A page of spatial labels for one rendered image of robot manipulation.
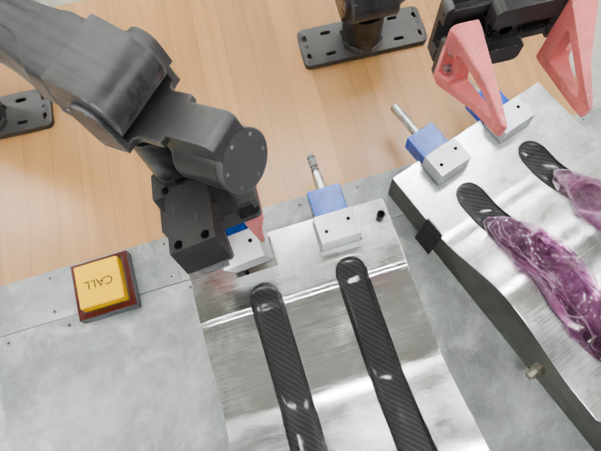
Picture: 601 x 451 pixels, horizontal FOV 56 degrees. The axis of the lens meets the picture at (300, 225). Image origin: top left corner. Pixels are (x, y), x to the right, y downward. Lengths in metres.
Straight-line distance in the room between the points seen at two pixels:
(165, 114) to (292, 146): 0.40
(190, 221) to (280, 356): 0.24
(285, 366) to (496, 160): 0.39
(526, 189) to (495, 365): 0.23
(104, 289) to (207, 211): 0.32
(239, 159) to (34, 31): 0.18
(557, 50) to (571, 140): 0.38
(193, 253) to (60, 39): 0.20
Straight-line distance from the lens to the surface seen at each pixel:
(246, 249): 0.64
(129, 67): 0.47
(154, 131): 0.48
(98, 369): 0.81
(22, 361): 0.86
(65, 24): 0.50
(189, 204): 0.52
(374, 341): 0.69
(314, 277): 0.69
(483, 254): 0.74
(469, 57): 0.42
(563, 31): 0.47
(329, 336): 0.68
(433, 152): 0.77
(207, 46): 0.97
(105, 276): 0.80
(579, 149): 0.86
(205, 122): 0.46
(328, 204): 0.70
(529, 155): 0.84
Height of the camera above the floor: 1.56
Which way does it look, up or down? 70 degrees down
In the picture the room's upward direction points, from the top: 7 degrees counter-clockwise
